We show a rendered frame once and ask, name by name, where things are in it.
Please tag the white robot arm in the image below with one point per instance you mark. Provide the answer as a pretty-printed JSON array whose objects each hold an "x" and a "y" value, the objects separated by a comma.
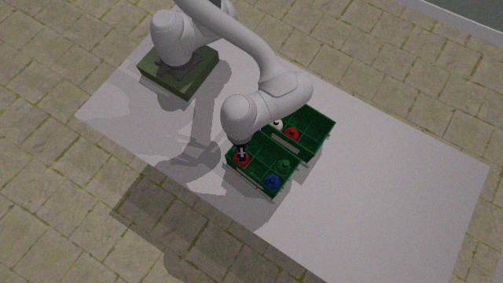
[{"x": 176, "y": 36}]

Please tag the blue bottle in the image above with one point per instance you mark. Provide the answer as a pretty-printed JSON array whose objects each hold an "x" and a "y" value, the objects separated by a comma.
[{"x": 272, "y": 181}]

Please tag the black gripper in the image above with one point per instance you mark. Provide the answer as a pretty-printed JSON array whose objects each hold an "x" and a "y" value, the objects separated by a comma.
[{"x": 241, "y": 152}]

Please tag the green bottle crate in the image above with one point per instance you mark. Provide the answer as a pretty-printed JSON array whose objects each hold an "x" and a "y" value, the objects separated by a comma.
[
  {"x": 308, "y": 138},
  {"x": 260, "y": 161}
]

